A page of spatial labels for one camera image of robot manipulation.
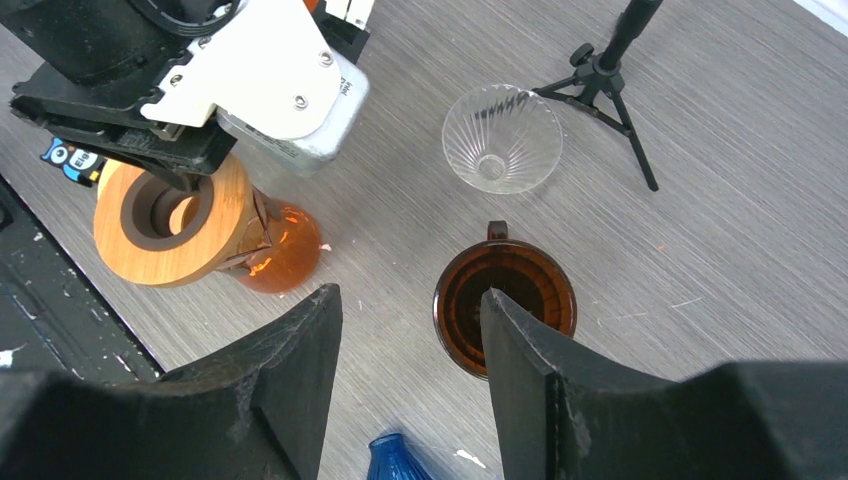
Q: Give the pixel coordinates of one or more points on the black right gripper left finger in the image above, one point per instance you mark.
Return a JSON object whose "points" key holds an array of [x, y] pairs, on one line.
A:
{"points": [[254, 409]]}

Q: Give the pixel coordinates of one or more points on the clear glass dripper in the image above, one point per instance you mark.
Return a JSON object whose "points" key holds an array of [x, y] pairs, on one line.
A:
{"points": [[502, 139]]}

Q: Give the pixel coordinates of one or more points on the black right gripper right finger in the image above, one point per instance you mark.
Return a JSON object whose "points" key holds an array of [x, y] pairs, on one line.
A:
{"points": [[564, 411]]}

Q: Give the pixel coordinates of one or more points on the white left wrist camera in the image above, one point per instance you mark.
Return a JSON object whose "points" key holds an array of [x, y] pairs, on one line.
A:
{"points": [[279, 76]]}

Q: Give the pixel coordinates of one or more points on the black microphone tripod stand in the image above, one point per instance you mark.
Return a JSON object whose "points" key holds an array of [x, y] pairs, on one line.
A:
{"points": [[596, 74]]}

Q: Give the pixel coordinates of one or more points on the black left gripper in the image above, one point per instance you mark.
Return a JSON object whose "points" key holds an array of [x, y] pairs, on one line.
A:
{"points": [[102, 61]]}

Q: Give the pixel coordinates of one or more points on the brown plastic dripper with handle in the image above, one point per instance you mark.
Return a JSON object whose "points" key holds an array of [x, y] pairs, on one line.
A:
{"points": [[522, 271]]}

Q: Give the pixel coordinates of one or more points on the blue owl sticker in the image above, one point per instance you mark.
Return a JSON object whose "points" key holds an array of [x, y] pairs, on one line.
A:
{"points": [[78, 165]]}

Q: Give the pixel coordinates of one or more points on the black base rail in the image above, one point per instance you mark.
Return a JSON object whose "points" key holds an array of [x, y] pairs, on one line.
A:
{"points": [[52, 316]]}

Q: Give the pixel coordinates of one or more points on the orange glass carafe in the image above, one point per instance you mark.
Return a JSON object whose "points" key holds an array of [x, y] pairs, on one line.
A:
{"points": [[280, 248]]}

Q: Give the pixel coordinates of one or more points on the blue plastic dripper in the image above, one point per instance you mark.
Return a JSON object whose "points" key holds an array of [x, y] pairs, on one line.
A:
{"points": [[390, 459]]}

